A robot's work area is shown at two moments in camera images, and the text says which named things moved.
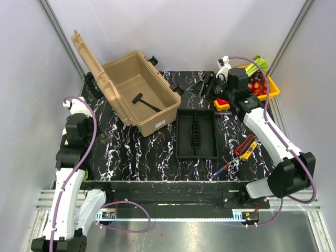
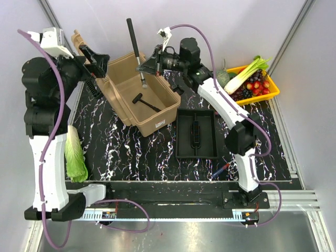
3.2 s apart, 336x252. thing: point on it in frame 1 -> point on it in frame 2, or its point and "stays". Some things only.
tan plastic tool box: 140,95 stays
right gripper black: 214,79 -> 153,65
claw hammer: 104,139 -> 130,28
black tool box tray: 196,136 stays
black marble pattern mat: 207,140 stays
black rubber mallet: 139,97 stays
